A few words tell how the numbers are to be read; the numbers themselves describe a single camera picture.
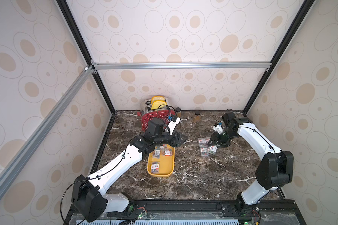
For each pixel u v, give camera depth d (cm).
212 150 81
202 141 98
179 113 109
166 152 92
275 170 45
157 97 100
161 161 91
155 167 86
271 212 73
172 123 64
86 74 83
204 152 95
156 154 92
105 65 91
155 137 56
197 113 106
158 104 95
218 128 81
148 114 97
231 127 64
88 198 38
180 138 65
